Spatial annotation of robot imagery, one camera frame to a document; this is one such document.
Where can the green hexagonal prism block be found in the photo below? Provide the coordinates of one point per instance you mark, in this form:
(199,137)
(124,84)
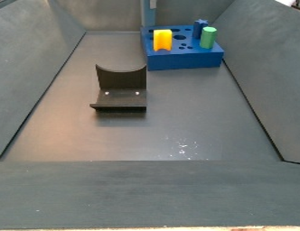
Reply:
(207,37)

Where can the light blue rectangular block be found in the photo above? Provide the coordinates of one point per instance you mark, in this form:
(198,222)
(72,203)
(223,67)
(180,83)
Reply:
(148,12)

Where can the dark blue star block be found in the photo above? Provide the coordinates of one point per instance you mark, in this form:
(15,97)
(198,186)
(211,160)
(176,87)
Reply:
(199,24)

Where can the black curved fixture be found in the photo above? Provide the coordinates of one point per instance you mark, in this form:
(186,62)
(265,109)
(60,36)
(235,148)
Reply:
(122,90)

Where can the blue shape sorting board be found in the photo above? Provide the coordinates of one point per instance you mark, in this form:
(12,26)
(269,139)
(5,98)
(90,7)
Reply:
(186,54)

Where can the yellow arch block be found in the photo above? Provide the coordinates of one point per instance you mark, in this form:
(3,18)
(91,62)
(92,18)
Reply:
(162,39)

